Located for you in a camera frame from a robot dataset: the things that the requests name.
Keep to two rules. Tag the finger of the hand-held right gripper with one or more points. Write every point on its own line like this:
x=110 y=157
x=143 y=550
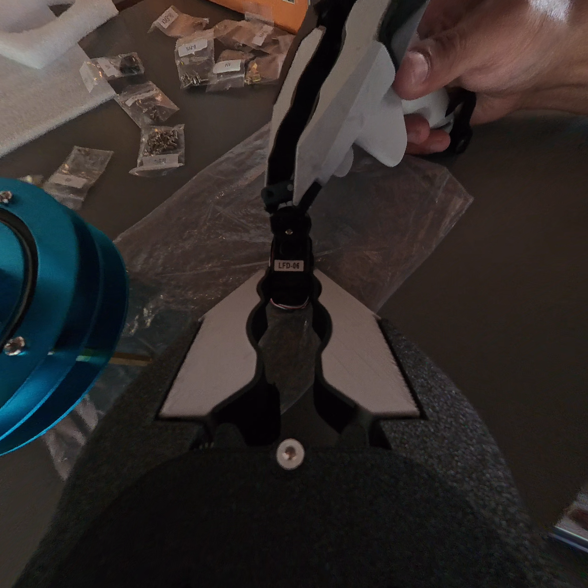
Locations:
x=340 y=105
x=287 y=101

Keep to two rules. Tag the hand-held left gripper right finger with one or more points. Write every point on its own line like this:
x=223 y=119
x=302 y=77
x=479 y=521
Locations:
x=367 y=367

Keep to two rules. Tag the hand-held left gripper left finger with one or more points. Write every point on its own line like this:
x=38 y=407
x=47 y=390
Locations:
x=211 y=367

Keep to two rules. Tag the small black servo motor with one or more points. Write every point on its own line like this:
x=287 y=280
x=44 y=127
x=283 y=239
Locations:
x=290 y=280

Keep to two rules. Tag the blue toy robot arm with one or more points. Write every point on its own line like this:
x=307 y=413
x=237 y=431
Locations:
x=55 y=298

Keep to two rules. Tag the person's right hand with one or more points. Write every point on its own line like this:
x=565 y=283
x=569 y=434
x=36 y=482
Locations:
x=505 y=55

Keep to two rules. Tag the orange white cardboard box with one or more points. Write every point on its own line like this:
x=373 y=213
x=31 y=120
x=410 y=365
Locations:
x=266 y=11

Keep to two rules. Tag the group of small screw bags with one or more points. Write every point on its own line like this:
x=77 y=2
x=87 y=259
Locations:
x=156 y=142

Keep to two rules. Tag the large clear plastic bag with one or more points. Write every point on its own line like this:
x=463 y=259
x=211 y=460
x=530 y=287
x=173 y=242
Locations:
x=206 y=229

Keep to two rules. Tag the white foam sheet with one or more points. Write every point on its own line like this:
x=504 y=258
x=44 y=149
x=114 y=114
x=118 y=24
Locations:
x=36 y=105

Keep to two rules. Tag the white foam block with hole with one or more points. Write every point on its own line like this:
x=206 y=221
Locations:
x=46 y=32

